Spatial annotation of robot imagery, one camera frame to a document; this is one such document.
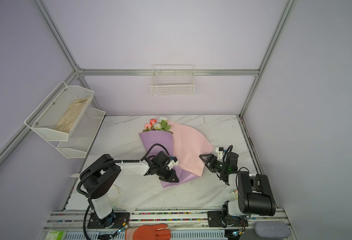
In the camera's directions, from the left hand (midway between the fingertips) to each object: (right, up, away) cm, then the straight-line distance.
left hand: (177, 181), depth 85 cm
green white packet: (-56, -19, -17) cm, 61 cm away
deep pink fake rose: (-19, +37, +26) cm, 49 cm away
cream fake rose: (-15, +32, +22) cm, 42 cm away
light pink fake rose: (-23, +33, +25) cm, 47 cm away
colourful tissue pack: (+31, -3, -8) cm, 33 cm away
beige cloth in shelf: (-57, +36, -7) cm, 68 cm away
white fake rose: (-11, +37, +22) cm, 44 cm away
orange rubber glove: (-13, -18, -16) cm, 27 cm away
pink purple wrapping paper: (+8, +18, +11) cm, 22 cm away
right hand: (+14, +12, +2) cm, 19 cm away
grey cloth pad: (+45, -17, -16) cm, 51 cm away
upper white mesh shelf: (-64, +37, -7) cm, 74 cm away
